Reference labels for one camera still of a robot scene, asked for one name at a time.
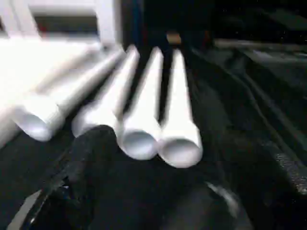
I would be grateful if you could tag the black mat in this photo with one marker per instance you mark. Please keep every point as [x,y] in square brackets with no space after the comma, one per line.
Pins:
[239,107]

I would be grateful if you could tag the white cabinet with glass doors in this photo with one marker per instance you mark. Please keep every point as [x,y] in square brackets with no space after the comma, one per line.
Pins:
[105,24]

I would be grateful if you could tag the small tan block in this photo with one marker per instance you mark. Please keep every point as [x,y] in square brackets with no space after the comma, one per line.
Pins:
[173,38]

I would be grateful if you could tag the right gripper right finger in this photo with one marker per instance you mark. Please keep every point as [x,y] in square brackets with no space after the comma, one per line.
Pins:
[211,208]

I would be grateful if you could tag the white plastic table leg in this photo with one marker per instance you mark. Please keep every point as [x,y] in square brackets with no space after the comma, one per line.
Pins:
[146,95]
[180,95]
[121,83]
[84,81]

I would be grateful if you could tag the long metal rod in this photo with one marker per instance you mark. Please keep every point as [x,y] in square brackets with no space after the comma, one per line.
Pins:
[251,44]

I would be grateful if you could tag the white plastic table top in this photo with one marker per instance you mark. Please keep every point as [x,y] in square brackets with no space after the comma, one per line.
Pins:
[36,67]

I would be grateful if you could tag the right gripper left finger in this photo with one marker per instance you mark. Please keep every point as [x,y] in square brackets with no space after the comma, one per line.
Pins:
[96,155]

